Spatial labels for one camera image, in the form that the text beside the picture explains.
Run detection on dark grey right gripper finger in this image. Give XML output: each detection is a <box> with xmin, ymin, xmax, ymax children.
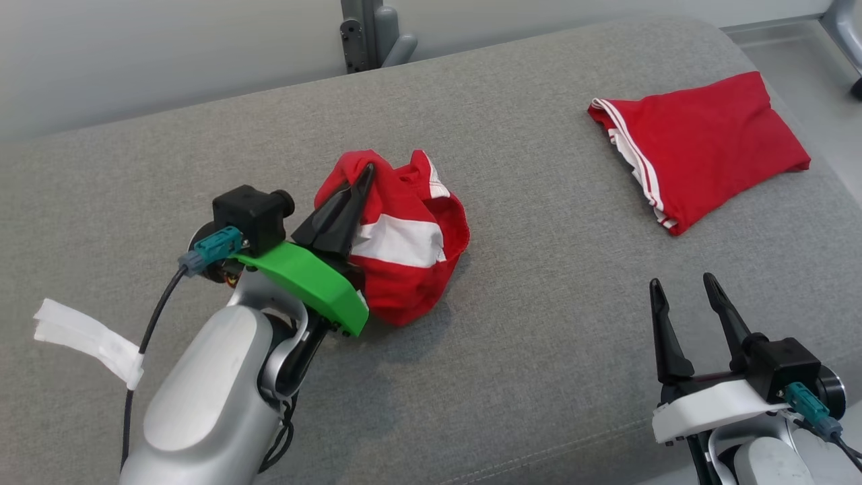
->
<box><xmin>649</xmin><ymin>278</ymin><xmax>694</xmax><ymax>385</ymax></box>
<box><xmin>703</xmin><ymin>272</ymin><xmax>752</xmax><ymax>371</ymax></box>

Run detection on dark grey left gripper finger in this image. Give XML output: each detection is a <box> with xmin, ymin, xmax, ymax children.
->
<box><xmin>291</xmin><ymin>189</ymin><xmax>354</xmax><ymax>247</ymax></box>
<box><xmin>323</xmin><ymin>162</ymin><xmax>376</xmax><ymax>257</ymax></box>

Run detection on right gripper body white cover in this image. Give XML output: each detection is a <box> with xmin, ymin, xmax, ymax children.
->
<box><xmin>652</xmin><ymin>369</ymin><xmax>789</xmax><ymax>445</ymax></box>

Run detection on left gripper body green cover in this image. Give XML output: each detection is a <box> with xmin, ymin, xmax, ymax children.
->
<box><xmin>229</xmin><ymin>241</ymin><xmax>370</xmax><ymax>337</ymax></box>

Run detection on red shorts white side panels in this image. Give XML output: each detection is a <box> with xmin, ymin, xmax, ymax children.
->
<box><xmin>314</xmin><ymin>150</ymin><xmax>470</xmax><ymax>327</ymax></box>

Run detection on red basketball jersey white sleeves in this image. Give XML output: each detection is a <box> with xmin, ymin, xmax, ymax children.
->
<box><xmin>588</xmin><ymin>71</ymin><xmax>811</xmax><ymax>236</ymax></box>

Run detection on grey rounded partition foot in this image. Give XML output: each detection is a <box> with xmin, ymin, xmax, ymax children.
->
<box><xmin>375</xmin><ymin>5</ymin><xmax>419</xmax><ymax>69</ymax></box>

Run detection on white tape flag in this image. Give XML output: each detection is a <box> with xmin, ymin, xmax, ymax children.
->
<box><xmin>34</xmin><ymin>298</ymin><xmax>145</xmax><ymax>390</ymax></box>

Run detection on grey slanted partition support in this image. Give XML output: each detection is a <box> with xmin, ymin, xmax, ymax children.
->
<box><xmin>822</xmin><ymin>0</ymin><xmax>862</xmax><ymax>102</ymax></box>

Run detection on teal right camera cable connector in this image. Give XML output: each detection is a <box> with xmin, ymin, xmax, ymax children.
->
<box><xmin>783</xmin><ymin>382</ymin><xmax>843</xmax><ymax>442</ymax></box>

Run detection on teal camera cable connector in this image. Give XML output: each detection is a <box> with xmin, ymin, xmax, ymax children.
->
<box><xmin>783</xmin><ymin>382</ymin><xmax>843</xmax><ymax>442</ymax></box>
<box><xmin>178</xmin><ymin>226</ymin><xmax>243</xmax><ymax>278</ymax></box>

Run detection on teal left camera cable connector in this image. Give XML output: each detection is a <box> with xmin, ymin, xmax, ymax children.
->
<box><xmin>178</xmin><ymin>226</ymin><xmax>243</xmax><ymax>278</ymax></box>

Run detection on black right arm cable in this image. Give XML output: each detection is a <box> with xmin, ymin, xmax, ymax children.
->
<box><xmin>832</xmin><ymin>434</ymin><xmax>862</xmax><ymax>472</ymax></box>

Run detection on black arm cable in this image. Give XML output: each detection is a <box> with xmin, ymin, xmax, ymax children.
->
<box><xmin>120</xmin><ymin>266</ymin><xmax>191</xmax><ymax>472</ymax></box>
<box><xmin>832</xmin><ymin>434</ymin><xmax>862</xmax><ymax>472</ymax></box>

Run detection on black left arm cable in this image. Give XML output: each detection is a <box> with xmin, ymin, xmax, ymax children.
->
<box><xmin>120</xmin><ymin>266</ymin><xmax>191</xmax><ymax>472</ymax></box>

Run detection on grey partition post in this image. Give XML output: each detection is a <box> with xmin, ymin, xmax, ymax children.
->
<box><xmin>340</xmin><ymin>0</ymin><xmax>379</xmax><ymax>73</ymax></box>

